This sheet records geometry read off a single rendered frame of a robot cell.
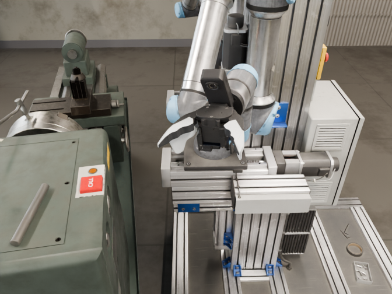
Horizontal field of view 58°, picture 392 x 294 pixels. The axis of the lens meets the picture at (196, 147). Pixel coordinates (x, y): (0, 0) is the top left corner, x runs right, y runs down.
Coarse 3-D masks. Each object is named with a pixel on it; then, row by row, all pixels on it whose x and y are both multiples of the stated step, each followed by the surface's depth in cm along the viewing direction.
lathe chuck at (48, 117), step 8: (40, 112) 138; (48, 112) 138; (24, 120) 134; (32, 120) 133; (40, 120) 133; (48, 120) 134; (56, 120) 136; (64, 120) 138; (72, 120) 142; (16, 128) 131; (72, 128) 138; (80, 128) 144
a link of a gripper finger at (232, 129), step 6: (234, 120) 66; (228, 126) 64; (234, 126) 64; (228, 132) 64; (234, 132) 62; (240, 132) 62; (234, 138) 60; (240, 138) 60; (234, 144) 59; (240, 144) 60; (240, 150) 59; (240, 156) 64
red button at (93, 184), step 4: (88, 176) 102; (92, 176) 102; (96, 176) 102; (100, 176) 102; (80, 180) 101; (84, 180) 101; (88, 180) 101; (92, 180) 101; (96, 180) 101; (100, 180) 101; (80, 184) 100; (84, 184) 100; (88, 184) 100; (92, 184) 99; (96, 184) 100; (100, 184) 100; (80, 188) 98; (84, 188) 98; (88, 188) 98; (92, 188) 98; (96, 188) 98; (100, 188) 98; (80, 192) 98; (84, 192) 98; (88, 192) 98
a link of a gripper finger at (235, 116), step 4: (236, 112) 68; (232, 116) 67; (236, 116) 67; (240, 116) 67; (220, 120) 67; (224, 120) 67; (228, 120) 67; (236, 120) 65; (240, 120) 65; (240, 124) 64
